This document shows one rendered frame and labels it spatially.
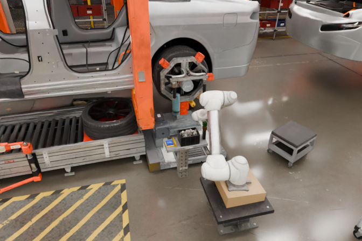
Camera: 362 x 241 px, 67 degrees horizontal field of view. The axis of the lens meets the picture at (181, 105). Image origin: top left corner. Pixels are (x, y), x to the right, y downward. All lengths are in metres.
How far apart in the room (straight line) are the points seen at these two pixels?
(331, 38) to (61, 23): 4.07
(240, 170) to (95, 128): 1.64
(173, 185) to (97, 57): 1.98
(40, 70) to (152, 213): 1.83
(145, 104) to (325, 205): 2.04
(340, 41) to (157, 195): 3.36
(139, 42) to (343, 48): 3.17
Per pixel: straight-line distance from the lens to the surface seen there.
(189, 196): 2.92
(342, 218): 3.17
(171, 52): 3.10
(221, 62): 3.39
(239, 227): 2.74
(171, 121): 3.54
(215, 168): 2.29
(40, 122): 3.85
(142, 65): 2.56
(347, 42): 4.67
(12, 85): 3.31
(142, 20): 2.44
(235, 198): 2.42
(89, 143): 3.05
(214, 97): 2.34
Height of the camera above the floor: 2.21
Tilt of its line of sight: 31 degrees down
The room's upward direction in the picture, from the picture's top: 1 degrees clockwise
